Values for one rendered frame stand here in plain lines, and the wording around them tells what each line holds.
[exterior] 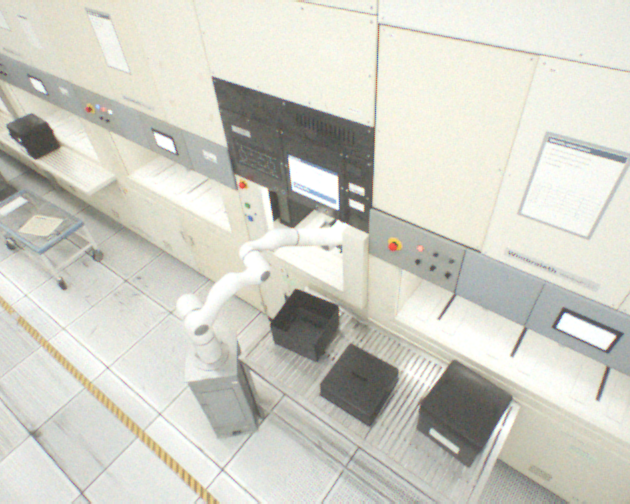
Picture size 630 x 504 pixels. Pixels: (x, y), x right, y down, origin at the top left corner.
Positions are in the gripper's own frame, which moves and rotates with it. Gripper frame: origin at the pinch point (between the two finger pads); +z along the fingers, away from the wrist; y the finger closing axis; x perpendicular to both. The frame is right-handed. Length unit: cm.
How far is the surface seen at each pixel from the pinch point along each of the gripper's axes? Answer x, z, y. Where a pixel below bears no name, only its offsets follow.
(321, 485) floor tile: -119, -102, 41
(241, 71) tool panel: 83, -30, -40
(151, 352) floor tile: -119, -102, -117
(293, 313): -42, -53, -9
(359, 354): -33, -59, 39
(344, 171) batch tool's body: 51, -30, 13
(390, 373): -33, -59, 57
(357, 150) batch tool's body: 64, -30, 19
